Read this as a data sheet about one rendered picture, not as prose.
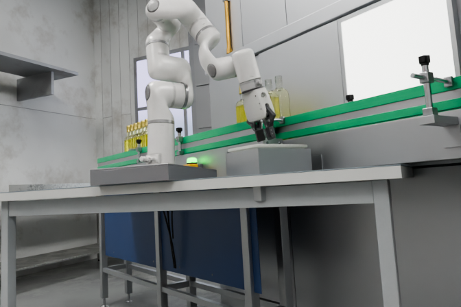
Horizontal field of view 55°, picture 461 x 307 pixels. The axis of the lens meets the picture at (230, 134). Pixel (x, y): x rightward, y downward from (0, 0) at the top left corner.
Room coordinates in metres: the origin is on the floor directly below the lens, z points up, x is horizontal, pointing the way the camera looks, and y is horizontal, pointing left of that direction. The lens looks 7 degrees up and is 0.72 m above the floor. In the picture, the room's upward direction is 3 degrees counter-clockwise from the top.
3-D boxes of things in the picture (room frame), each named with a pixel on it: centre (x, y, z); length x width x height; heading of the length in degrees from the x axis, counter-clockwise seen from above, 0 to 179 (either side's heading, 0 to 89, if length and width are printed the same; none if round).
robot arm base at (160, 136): (1.55, 0.25, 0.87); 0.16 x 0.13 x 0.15; 151
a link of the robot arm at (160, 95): (1.57, 0.23, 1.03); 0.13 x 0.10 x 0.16; 119
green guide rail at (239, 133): (2.34, 0.40, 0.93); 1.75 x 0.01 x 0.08; 36
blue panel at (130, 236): (2.36, 0.32, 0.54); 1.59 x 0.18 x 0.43; 36
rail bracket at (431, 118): (1.09, -0.51, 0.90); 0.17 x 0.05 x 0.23; 126
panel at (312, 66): (1.64, -0.42, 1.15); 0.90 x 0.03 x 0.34; 36
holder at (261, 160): (1.47, -0.14, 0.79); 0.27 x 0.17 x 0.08; 126
